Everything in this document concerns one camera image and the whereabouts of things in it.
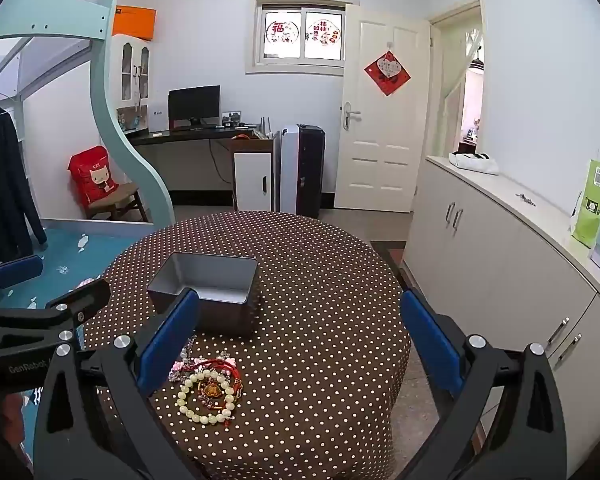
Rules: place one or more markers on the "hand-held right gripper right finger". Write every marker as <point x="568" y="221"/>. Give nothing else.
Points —
<point x="430" y="345"/>

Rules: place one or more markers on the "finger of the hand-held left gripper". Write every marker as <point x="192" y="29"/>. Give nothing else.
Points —
<point x="20" y="270"/>
<point x="87" y="295"/>

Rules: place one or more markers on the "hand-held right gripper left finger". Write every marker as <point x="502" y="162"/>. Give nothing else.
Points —
<point x="167" y="345"/>

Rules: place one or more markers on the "silver metal tin box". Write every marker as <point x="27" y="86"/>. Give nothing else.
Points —
<point x="215" y="280"/>

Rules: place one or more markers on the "person's left hand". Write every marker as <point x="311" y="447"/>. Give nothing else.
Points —
<point x="17" y="410"/>

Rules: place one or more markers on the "teal candy print blanket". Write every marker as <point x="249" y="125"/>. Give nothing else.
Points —
<point x="80" y="255"/>

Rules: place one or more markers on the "dark hanging jacket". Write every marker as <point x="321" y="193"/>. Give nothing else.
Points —
<point x="0" y="185"/>

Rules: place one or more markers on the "long white sideboard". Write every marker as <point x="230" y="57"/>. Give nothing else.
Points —
<point x="505" y="260"/>

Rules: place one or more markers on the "red cat pillow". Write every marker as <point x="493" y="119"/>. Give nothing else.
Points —
<point x="94" y="177"/>

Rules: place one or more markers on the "brown polka dot tablecloth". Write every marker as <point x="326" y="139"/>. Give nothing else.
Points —
<point x="305" y="310"/>

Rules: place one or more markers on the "bunch of keys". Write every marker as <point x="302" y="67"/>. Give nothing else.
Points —
<point x="525" y="199"/>

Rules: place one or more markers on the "dark desk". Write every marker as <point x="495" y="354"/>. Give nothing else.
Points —
<point x="180" y="136"/>

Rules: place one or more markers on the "white plastic bag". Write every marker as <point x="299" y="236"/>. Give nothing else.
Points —
<point x="475" y="164"/>

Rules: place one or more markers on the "white paper bag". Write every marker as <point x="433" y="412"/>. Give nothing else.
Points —
<point x="156" y="120"/>

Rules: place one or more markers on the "small white door cabinet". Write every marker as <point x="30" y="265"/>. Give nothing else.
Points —
<point x="252" y="175"/>

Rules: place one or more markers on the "white panel door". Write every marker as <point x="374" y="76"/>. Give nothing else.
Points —
<point x="380" y="150"/>

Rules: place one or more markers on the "black suitcase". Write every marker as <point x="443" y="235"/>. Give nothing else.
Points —
<point x="311" y="170"/>

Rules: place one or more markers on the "white suitcase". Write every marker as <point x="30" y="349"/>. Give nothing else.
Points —
<point x="287" y="170"/>

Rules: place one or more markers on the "green paper bag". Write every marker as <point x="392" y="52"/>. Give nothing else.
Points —
<point x="590" y="205"/>

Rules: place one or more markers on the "black computer monitor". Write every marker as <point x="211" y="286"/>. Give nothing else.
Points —
<point x="194" y="105"/>

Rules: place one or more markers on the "white glass door cabinet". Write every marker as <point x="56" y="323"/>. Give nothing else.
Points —
<point x="130" y="70"/>

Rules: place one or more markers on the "white router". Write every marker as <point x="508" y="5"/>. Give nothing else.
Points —
<point x="265" y="130"/>

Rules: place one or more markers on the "orange box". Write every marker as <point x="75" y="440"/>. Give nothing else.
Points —
<point x="136" y="22"/>

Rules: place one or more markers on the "red diamond door decoration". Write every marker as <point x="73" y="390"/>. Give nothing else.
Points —
<point x="387" y="72"/>

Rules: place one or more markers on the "white framed window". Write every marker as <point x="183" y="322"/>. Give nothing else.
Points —
<point x="252" y="35"/>

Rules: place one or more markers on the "round red window sticker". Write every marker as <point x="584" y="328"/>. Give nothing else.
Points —
<point x="281" y="32"/>

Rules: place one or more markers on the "fan-shaped window sticker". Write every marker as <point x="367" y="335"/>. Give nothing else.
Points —
<point x="323" y="30"/>

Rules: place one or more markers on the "teal bunk bed frame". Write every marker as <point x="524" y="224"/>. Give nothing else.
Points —
<point x="115" y="110"/>

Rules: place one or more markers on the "small photo frame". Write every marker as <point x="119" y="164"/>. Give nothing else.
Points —
<point x="231" y="118"/>

